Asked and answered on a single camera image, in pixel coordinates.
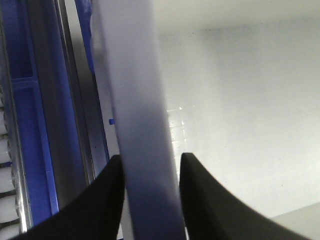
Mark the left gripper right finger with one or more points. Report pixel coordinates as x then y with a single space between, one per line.
212 212

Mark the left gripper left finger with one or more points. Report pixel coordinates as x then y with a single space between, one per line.
94 215

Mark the white plastic tote bin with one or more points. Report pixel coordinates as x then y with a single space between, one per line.
235 82

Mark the blue bin beside shelf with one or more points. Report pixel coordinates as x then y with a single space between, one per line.
36 156

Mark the steel shelf side rail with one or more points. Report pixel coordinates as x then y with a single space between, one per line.
69 94

